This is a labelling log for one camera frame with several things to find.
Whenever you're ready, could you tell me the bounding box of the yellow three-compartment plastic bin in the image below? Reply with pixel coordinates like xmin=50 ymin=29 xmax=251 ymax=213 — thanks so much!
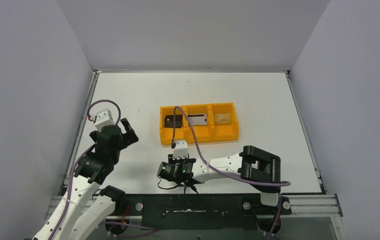
xmin=159 ymin=102 xmax=239 ymax=146

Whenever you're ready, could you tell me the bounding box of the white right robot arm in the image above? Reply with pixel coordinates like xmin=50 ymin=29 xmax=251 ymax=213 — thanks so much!
xmin=157 ymin=145 xmax=284 ymax=214

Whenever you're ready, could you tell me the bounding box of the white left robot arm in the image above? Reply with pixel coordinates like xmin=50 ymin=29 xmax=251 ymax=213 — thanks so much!
xmin=33 ymin=115 xmax=139 ymax=240

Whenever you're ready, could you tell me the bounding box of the black card in bin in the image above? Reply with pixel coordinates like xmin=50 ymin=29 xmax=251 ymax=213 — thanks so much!
xmin=164 ymin=114 xmax=183 ymax=129

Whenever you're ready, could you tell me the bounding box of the silver card in bin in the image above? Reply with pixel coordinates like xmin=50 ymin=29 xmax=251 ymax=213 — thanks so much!
xmin=188 ymin=113 xmax=208 ymax=126

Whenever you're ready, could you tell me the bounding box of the gold card in bin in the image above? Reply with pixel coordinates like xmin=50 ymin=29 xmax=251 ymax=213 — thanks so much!
xmin=213 ymin=113 xmax=231 ymax=126

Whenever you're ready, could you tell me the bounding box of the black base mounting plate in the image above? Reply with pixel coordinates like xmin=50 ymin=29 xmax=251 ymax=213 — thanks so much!
xmin=106 ymin=193 xmax=293 ymax=234

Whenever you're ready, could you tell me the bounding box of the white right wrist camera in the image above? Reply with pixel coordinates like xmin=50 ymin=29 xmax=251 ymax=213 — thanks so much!
xmin=172 ymin=140 xmax=189 ymax=161

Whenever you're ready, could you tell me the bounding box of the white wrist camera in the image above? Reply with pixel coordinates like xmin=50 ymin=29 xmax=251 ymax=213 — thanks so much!
xmin=172 ymin=140 xmax=189 ymax=161
xmin=94 ymin=108 xmax=115 ymax=132

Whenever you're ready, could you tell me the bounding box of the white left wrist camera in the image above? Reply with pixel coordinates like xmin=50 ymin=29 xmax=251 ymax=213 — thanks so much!
xmin=94 ymin=108 xmax=115 ymax=132

